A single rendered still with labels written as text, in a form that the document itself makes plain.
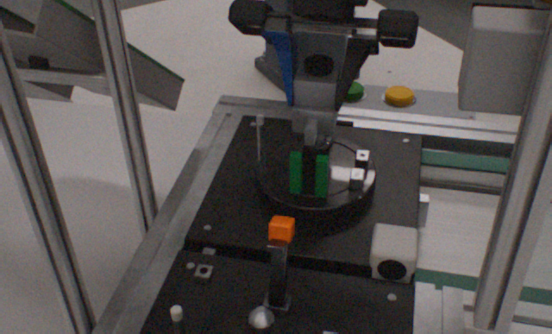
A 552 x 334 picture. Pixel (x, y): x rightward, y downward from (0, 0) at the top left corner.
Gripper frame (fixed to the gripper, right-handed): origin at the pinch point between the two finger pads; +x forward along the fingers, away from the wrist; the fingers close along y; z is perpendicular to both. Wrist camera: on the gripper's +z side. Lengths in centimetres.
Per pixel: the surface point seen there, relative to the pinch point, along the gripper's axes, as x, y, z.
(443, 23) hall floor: -69, 27, -270
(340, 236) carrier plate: 16.3, 4.1, -3.0
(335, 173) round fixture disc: 9.8, 2.4, -8.1
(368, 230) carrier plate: 15.3, 6.9, -4.2
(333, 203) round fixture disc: 13.0, 2.8, -4.0
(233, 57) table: -9, -24, -54
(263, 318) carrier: 21.0, 0.2, 15.6
